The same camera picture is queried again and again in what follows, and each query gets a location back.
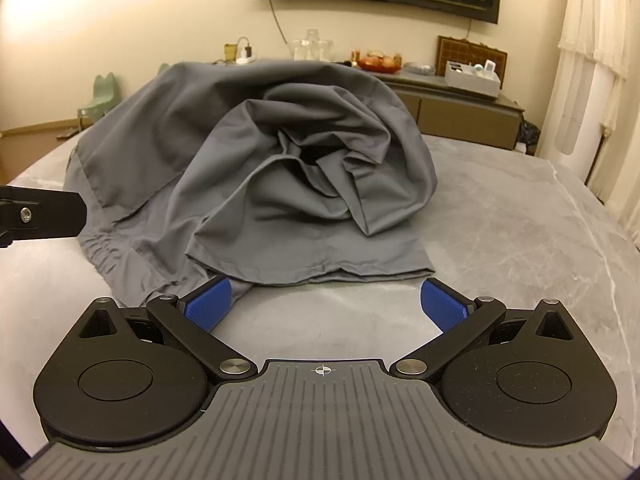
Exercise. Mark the small glass bottle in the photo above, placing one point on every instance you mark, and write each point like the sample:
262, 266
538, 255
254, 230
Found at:
246, 55

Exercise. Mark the dark floor object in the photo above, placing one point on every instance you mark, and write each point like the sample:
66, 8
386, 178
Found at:
67, 135

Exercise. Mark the black bag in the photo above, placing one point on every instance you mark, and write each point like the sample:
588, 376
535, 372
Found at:
529, 137

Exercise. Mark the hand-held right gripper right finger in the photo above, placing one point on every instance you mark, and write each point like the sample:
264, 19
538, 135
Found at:
442, 305

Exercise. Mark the white storage box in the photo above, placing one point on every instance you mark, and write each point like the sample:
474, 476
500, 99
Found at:
470, 85

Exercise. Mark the silver dish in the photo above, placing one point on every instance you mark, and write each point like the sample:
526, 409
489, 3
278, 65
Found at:
419, 68

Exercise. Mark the green plastic chair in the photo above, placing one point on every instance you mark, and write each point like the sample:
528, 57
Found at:
102, 95

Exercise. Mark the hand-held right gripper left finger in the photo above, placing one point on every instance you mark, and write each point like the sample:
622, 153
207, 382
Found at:
207, 305

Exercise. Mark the grey and brown sideboard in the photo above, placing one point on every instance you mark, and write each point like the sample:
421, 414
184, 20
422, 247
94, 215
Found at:
460, 115

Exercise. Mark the red fruit bowl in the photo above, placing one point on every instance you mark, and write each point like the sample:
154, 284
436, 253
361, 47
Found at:
380, 64

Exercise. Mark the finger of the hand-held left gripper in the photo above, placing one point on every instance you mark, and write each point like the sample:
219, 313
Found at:
50, 215

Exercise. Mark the grey pants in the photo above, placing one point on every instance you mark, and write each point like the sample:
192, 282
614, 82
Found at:
250, 160

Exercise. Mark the brown wooden frame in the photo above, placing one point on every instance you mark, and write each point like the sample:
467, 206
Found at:
450, 50

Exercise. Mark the white tower air conditioner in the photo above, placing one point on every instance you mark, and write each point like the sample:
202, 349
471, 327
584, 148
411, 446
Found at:
575, 120

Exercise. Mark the white lace cover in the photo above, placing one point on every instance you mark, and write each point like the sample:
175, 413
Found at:
595, 15

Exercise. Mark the clear glassware set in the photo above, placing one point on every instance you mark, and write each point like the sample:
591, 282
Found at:
310, 47

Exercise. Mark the yellow cup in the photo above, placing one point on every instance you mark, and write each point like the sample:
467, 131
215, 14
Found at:
230, 54

